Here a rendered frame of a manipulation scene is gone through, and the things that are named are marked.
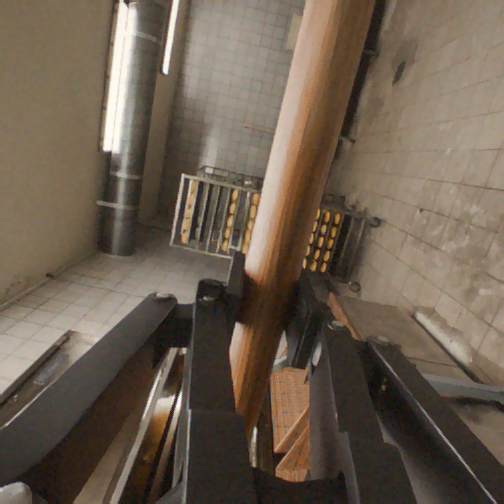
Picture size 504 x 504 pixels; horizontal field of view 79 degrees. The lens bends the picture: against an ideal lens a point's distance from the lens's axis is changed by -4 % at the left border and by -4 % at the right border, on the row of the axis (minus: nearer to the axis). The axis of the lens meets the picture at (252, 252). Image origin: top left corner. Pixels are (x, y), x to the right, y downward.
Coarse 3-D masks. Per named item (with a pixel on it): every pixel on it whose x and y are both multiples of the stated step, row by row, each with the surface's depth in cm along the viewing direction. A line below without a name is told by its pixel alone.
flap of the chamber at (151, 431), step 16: (176, 352) 170; (176, 368) 169; (160, 384) 145; (176, 384) 168; (160, 400) 139; (160, 416) 139; (144, 432) 119; (160, 432) 138; (144, 448) 117; (128, 464) 105; (128, 480) 101; (144, 480) 116; (128, 496) 101
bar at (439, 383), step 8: (280, 360) 113; (288, 360) 111; (424, 376) 115; (432, 376) 117; (440, 376) 118; (432, 384) 114; (440, 384) 114; (448, 384) 114; (456, 384) 115; (464, 384) 116; (472, 384) 117; (480, 384) 118; (456, 392) 116; (464, 392) 116; (472, 392) 116; (480, 392) 116; (488, 392) 116; (496, 392) 116; (304, 480) 69
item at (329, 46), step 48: (336, 0) 12; (336, 48) 13; (288, 96) 14; (336, 96) 14; (288, 144) 14; (336, 144) 15; (288, 192) 15; (288, 240) 15; (288, 288) 16; (240, 336) 17; (240, 384) 17
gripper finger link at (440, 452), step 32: (384, 352) 12; (416, 384) 10; (384, 416) 11; (416, 416) 9; (448, 416) 9; (416, 448) 9; (448, 448) 8; (480, 448) 8; (416, 480) 9; (448, 480) 8; (480, 480) 7
